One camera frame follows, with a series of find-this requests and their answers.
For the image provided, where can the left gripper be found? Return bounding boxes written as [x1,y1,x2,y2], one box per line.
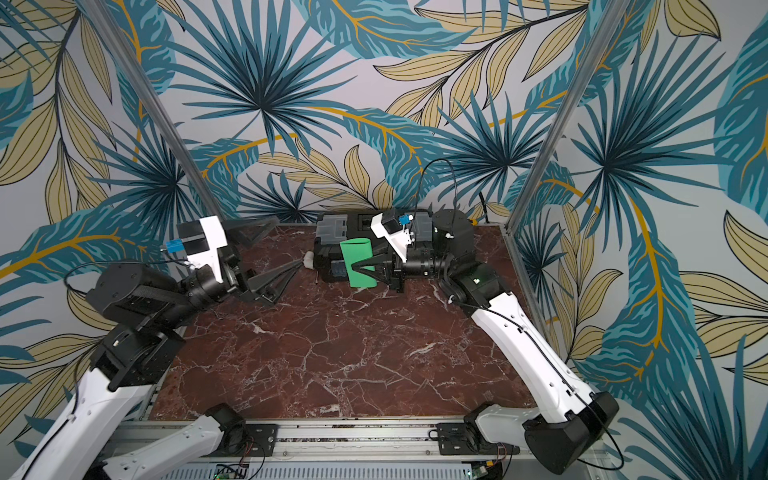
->
[160,215,308,326]

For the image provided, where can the left aluminium frame post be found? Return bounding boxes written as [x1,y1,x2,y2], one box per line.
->
[82,0,226,221]

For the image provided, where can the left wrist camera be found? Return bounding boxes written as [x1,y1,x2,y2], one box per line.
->
[161,216,228,283]

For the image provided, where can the black plastic toolbox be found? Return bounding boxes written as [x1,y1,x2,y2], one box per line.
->
[312,210,440,290]

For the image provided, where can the white small cylinder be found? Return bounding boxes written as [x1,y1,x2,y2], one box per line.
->
[303,251,314,270]

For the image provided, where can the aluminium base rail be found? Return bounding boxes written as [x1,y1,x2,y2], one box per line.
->
[89,416,613,480]

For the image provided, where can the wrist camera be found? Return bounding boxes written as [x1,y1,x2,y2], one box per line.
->
[370,209,415,262]
[161,216,228,283]

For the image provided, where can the right aluminium frame post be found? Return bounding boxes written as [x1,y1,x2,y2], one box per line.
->
[504,1,628,237]

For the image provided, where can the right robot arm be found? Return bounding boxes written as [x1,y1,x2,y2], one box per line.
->
[351,209,619,475]

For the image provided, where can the aluminium frame post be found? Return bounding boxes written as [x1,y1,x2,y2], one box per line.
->
[504,1,628,237]
[82,0,226,221]

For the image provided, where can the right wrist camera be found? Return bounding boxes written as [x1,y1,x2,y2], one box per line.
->
[370,209,415,262]

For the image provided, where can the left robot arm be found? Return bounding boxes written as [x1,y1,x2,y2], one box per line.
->
[13,216,302,479]

